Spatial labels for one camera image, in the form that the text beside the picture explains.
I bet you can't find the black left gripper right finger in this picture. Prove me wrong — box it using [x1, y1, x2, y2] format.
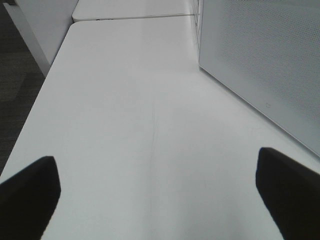
[255, 147, 320, 240]

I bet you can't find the white microwave door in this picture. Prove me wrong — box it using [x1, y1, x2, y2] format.
[199, 0, 320, 154]

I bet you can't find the white partition panel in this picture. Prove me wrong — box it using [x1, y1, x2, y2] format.
[0, 0, 78, 76]

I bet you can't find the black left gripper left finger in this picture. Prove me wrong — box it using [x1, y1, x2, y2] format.
[0, 156, 61, 240]

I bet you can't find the white adjacent table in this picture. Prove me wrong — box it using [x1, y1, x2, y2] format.
[72, 0, 200, 22]

